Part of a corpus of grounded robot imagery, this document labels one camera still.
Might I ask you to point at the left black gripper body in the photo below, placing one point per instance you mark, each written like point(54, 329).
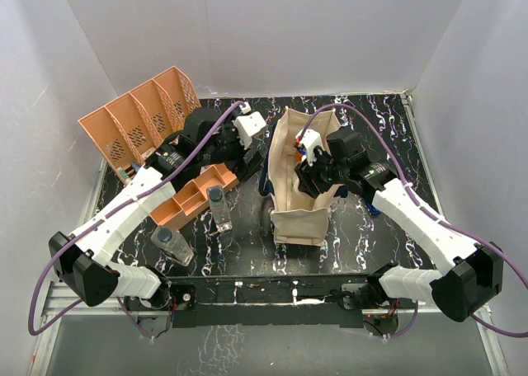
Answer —
point(227, 148)

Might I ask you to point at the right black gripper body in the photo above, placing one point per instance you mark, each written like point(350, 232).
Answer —
point(322, 173)

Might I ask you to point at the clear square bottle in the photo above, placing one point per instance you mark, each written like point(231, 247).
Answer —
point(173, 245)
point(219, 209)

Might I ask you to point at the orange bottle blue cap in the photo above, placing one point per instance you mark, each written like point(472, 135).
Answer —
point(300, 154)

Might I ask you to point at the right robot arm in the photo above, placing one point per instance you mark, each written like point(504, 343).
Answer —
point(466, 274)

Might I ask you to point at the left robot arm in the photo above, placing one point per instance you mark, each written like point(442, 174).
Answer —
point(83, 258)

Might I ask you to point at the pink plastic desk organizer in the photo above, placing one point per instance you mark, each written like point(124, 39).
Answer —
point(131, 129)

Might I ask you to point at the tilted clear square bottle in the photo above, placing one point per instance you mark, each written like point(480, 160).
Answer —
point(173, 245)

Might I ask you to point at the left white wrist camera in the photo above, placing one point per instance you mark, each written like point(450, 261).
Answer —
point(249, 124)

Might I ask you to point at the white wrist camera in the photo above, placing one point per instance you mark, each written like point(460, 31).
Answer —
point(309, 139)
point(249, 124)

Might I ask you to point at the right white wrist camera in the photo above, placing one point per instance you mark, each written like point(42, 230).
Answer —
point(309, 139)

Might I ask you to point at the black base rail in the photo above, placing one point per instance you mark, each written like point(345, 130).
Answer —
point(279, 300)

